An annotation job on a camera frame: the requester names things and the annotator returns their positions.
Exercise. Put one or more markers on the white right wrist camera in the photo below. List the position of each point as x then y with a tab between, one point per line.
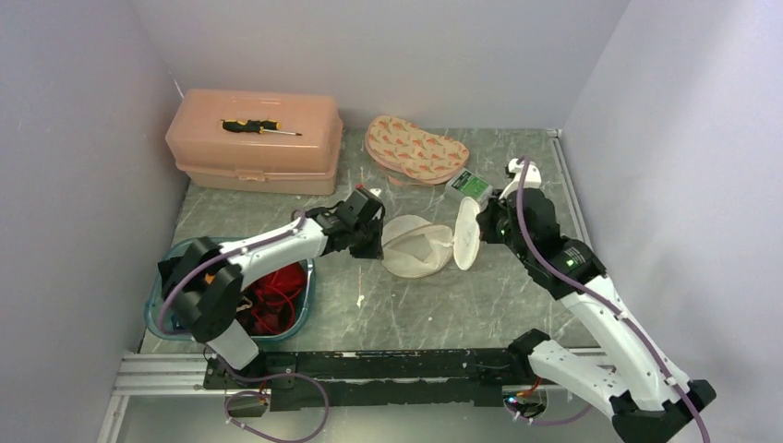
529	177

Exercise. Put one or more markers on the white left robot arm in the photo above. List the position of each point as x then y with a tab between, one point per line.
203	286

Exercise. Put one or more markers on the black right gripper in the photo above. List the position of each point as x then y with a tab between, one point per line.
487	219

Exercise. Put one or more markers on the white green small box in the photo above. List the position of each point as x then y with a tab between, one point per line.
466	184

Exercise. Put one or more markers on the round white mesh pouch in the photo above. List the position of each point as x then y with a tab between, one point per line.
414	248

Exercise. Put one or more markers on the red satin bra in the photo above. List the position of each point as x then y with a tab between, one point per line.
270	305

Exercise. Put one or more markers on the floral mesh laundry bag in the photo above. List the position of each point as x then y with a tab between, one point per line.
399	147

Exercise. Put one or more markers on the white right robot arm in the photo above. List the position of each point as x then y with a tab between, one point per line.
645	396

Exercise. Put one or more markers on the teal plastic basin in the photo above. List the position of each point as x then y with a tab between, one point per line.
172	322

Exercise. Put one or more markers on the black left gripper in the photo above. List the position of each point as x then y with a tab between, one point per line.
376	248

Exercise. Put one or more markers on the pink plastic storage box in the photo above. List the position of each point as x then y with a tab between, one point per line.
267	163

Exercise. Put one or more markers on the black yellow screwdriver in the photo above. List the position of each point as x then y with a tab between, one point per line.
256	127

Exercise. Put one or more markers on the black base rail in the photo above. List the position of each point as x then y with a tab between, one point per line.
483	377

